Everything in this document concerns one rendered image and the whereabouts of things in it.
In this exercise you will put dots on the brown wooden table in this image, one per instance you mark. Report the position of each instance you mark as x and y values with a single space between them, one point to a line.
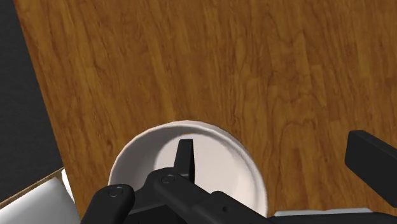
198 62

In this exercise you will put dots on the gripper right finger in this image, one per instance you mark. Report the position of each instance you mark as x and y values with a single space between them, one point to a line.
369 158

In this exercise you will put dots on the white box with tan edge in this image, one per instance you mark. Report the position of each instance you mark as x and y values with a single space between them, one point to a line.
34 204

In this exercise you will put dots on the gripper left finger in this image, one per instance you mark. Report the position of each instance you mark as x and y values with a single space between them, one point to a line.
183 161

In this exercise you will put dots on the white bowl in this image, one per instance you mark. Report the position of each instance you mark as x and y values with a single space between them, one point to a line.
223 164

